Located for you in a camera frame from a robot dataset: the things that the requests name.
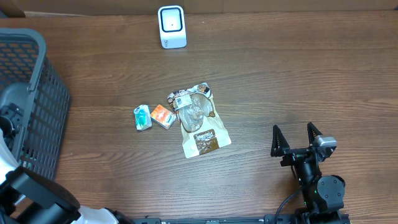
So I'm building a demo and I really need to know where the green tissue pack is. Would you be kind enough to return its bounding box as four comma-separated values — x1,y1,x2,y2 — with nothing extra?
133,105,152,131

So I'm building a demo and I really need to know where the brown white snack pouch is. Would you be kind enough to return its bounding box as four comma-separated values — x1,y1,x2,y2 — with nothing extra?
167,82,231,158

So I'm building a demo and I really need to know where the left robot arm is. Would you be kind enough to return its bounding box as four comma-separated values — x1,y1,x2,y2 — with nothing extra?
1,103,133,223

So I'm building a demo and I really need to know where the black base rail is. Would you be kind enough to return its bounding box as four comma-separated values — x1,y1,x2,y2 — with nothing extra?
130,214,352,224

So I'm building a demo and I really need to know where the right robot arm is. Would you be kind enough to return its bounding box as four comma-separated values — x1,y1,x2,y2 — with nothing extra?
269,122,350,224

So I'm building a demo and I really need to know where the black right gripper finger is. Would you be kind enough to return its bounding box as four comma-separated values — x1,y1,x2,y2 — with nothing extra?
307,122,322,145
271,125,290,157

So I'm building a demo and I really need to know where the orange tissue pack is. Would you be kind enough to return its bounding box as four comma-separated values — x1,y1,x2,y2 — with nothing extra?
150,105,177,129

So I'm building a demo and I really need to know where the grey plastic mesh basket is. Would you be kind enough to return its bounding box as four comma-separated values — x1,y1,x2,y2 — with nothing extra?
1,28,72,180

